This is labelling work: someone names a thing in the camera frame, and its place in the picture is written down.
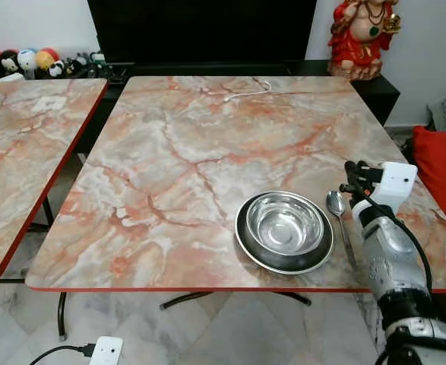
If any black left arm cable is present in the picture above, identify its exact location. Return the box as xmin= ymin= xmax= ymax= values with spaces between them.
xmin=29 ymin=343 xmax=96 ymax=365

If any orange yellow plush ball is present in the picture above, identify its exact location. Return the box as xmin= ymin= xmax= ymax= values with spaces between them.
xmin=36 ymin=48 xmax=59 ymax=69

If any black flat television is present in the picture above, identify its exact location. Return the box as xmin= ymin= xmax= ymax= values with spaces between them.
xmin=87 ymin=0 xmax=318 ymax=65

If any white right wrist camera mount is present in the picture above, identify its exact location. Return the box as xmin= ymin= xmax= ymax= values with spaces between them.
xmin=371 ymin=162 xmax=419 ymax=214

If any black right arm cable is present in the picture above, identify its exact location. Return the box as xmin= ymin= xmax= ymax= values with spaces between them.
xmin=357 ymin=194 xmax=434 ymax=294

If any marble top folding table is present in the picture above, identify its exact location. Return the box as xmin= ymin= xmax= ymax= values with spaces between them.
xmin=25 ymin=75 xmax=446 ymax=341
xmin=0 ymin=78 xmax=108 ymax=287

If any red cushion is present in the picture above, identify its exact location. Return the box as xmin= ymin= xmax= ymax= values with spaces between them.
xmin=413 ymin=125 xmax=446 ymax=227

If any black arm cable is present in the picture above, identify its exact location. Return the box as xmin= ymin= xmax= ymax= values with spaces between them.
xmin=357 ymin=194 xmax=434 ymax=294
xmin=29 ymin=343 xmax=96 ymax=365

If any dark round steel plate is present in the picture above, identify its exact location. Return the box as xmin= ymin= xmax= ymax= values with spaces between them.
xmin=235 ymin=190 xmax=335 ymax=275

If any white blue plush ball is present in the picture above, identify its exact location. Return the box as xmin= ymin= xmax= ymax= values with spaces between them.
xmin=17 ymin=49 xmax=38 ymax=72

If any red laughing Buddha statue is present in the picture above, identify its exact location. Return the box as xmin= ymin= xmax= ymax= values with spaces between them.
xmin=328 ymin=0 xmax=400 ymax=81

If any stainless steel bowl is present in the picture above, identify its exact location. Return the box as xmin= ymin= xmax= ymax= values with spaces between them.
xmin=245 ymin=192 xmax=327 ymax=256

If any stainless steel spoon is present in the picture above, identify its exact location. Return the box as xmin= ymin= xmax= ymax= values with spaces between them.
xmin=326 ymin=190 xmax=358 ymax=268

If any thin white cable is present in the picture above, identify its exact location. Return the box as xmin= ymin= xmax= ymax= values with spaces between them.
xmin=224 ymin=80 xmax=273 ymax=102

